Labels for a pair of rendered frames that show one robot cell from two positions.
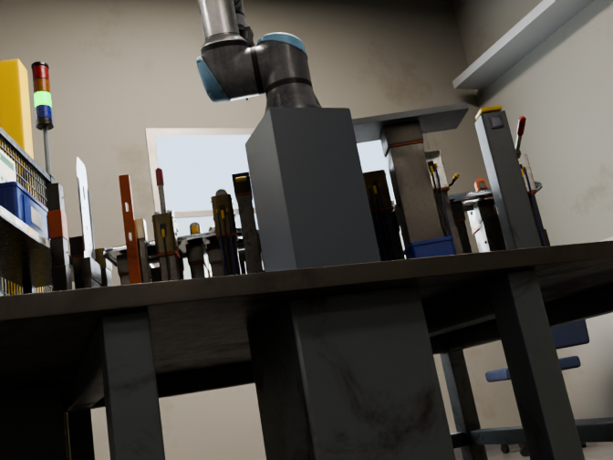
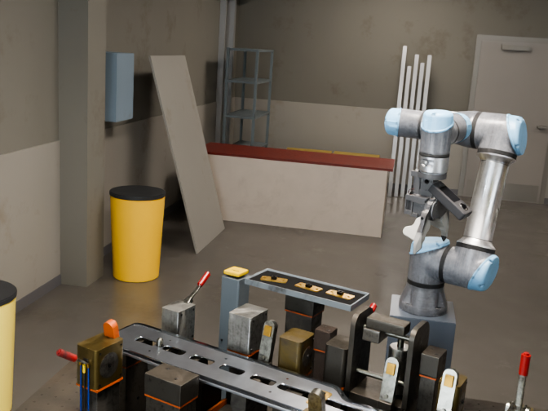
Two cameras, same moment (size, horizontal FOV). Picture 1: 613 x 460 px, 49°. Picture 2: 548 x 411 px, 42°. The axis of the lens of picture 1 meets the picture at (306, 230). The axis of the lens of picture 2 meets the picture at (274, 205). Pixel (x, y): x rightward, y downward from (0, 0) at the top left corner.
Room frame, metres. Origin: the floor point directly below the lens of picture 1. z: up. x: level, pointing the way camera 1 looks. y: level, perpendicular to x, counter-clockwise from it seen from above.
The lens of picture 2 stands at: (3.56, 0.78, 1.89)
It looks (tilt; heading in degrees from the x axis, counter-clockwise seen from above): 13 degrees down; 214
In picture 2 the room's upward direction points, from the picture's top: 4 degrees clockwise
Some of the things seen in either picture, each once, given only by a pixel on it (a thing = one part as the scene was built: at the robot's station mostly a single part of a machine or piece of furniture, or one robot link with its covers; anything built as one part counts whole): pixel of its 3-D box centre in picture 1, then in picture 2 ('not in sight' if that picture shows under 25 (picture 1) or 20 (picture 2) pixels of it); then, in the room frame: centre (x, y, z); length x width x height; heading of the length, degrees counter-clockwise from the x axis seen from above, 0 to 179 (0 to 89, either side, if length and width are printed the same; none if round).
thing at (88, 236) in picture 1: (85, 209); not in sight; (2.03, 0.68, 1.17); 0.12 x 0.01 x 0.34; 4
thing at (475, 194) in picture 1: (327, 224); (311, 399); (2.08, -0.07, 1.00); 1.38 x 0.22 x 0.02; 94
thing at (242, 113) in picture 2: not in sight; (247, 120); (-3.79, -4.70, 0.90); 0.94 x 0.40 x 1.80; 24
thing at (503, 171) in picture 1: (508, 191); (232, 338); (1.77, -0.56, 0.92); 0.08 x 0.08 x 0.44; 4
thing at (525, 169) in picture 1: (527, 215); (179, 357); (1.94, -0.65, 0.88); 0.12 x 0.07 x 0.36; 4
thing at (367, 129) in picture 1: (398, 125); (306, 288); (1.75, -0.30, 1.16); 0.37 x 0.14 x 0.02; 94
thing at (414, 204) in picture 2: (241, 48); (427, 194); (1.86, 0.10, 1.54); 0.09 x 0.08 x 0.12; 83
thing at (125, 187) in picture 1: (132, 256); not in sight; (1.87, 0.51, 0.95); 0.03 x 0.01 x 0.50; 94
